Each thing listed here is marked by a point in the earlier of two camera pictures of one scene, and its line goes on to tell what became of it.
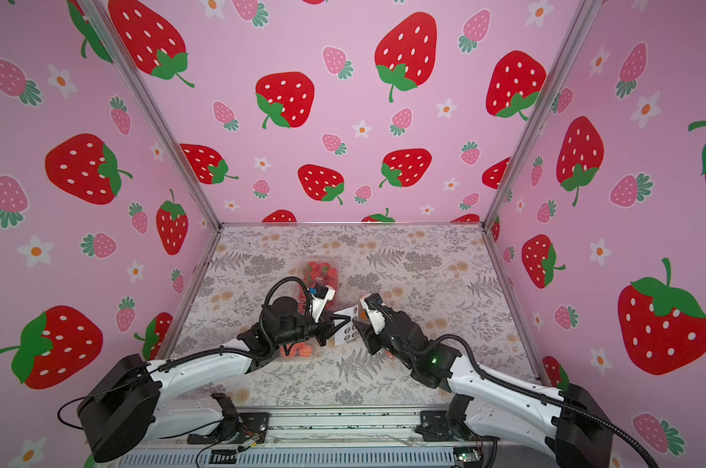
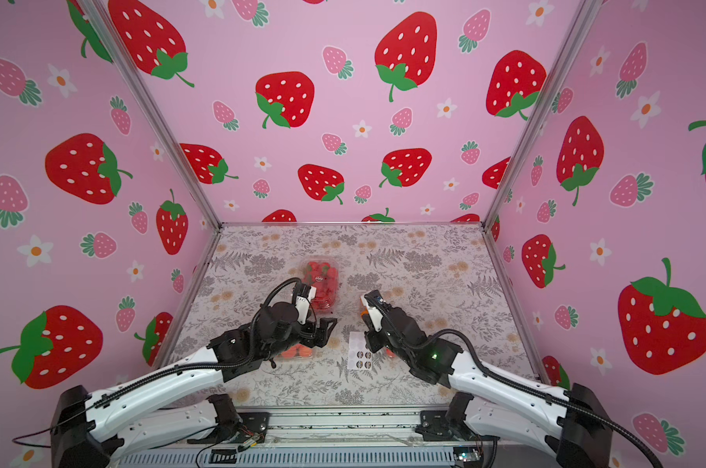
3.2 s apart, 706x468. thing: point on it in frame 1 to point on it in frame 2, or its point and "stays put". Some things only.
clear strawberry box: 323,269 stays put
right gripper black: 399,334 stays put
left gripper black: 326,329 stays put
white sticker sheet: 349,331 to 360,357
